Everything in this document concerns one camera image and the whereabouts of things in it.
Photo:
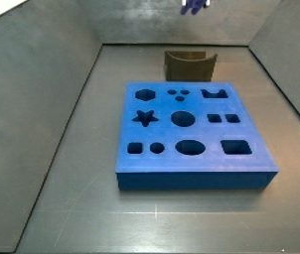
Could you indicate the purple three prong object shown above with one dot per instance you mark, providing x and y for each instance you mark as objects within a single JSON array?
[{"x": 193, "y": 6}]

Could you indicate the blue foam shape board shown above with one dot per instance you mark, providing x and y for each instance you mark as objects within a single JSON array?
[{"x": 187, "y": 139}]

